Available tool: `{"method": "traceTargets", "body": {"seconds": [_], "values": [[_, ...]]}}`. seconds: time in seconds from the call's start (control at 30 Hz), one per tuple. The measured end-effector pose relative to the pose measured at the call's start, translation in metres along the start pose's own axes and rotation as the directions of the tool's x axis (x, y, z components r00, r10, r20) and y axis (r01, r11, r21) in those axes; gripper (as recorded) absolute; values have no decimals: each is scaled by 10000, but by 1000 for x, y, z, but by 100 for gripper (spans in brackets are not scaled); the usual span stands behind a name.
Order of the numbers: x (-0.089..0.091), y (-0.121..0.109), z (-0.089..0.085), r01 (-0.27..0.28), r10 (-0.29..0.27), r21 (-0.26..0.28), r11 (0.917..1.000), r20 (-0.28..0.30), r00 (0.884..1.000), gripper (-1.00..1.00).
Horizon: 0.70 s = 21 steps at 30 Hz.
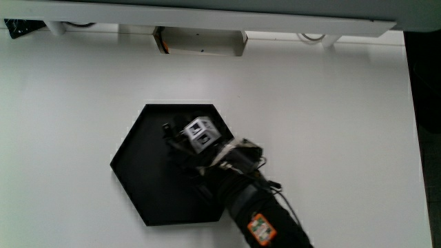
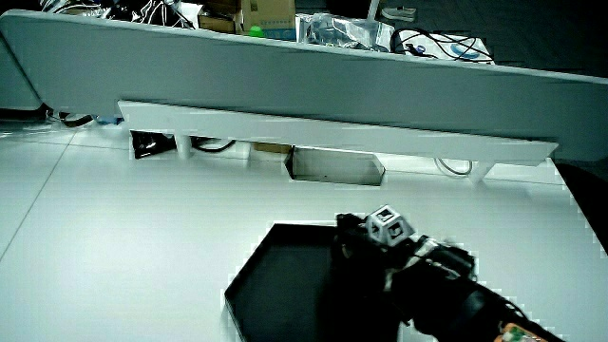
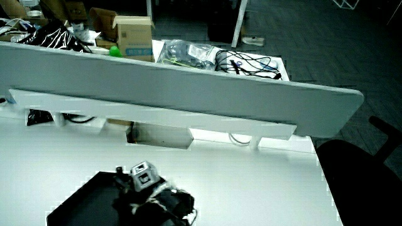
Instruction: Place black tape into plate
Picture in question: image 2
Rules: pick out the green round cap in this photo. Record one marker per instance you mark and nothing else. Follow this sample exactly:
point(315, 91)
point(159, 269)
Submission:
point(256, 32)

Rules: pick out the clear plastic bags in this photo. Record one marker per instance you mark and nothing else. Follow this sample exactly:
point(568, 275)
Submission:
point(342, 31)

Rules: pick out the person's right hand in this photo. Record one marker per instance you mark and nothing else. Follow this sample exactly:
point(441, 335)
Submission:
point(388, 229)

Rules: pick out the grey desk partition panel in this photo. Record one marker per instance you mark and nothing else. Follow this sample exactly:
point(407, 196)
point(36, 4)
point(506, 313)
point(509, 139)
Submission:
point(304, 81)

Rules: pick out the white shoe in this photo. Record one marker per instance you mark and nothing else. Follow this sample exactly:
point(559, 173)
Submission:
point(399, 13)

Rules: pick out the large brown cardboard box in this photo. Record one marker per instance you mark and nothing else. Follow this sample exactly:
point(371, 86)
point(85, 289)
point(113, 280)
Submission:
point(268, 13)

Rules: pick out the white desk shelf riser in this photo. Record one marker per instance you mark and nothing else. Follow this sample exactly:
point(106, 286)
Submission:
point(304, 130)

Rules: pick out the orange green circuit board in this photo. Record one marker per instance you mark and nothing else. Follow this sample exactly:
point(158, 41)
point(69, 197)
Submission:
point(515, 334)

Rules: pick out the grey side partition panel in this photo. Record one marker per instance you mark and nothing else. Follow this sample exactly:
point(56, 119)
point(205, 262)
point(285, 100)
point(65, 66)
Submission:
point(14, 81)

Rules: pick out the small brown cardboard box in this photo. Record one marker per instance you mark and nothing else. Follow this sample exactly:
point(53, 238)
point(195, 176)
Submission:
point(216, 23)

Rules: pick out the white box with blue print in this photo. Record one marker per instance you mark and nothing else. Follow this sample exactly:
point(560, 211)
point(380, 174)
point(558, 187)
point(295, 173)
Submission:
point(463, 50)

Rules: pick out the black hexagonal plate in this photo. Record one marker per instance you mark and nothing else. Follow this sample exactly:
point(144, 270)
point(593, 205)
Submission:
point(285, 290)

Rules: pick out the black box under shelf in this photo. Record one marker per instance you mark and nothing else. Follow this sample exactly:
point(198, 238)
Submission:
point(149, 144)

